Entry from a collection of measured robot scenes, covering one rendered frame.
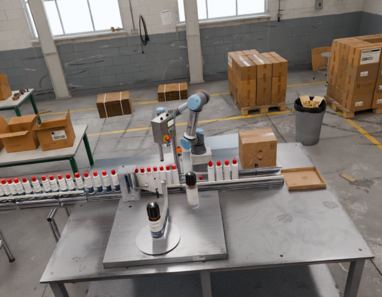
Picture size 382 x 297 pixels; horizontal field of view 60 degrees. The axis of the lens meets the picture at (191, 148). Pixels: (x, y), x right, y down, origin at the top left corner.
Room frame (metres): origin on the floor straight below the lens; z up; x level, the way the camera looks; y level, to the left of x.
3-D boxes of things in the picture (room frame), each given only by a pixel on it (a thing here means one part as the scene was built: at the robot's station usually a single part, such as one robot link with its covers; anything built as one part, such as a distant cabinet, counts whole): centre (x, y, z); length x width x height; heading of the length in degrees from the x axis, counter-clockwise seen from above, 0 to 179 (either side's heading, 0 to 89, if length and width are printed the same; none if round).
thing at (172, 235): (1.69, 0.29, 0.89); 0.31 x 0.31 x 0.01
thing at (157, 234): (1.69, 0.29, 1.04); 0.09 x 0.09 x 0.29
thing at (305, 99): (4.41, -1.83, 0.50); 0.42 x 0.41 x 0.28; 92
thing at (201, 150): (2.75, -0.07, 0.97); 0.15 x 0.15 x 0.10
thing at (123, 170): (2.20, 0.52, 1.14); 0.14 x 0.11 x 0.01; 88
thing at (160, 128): (2.37, 0.20, 1.38); 0.17 x 0.10 x 0.19; 143
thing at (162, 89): (6.89, 0.26, 0.11); 0.65 x 0.54 x 0.22; 89
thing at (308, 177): (2.25, -0.90, 0.85); 0.30 x 0.26 x 0.04; 88
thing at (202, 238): (1.84, 0.23, 0.86); 0.80 x 0.67 x 0.05; 88
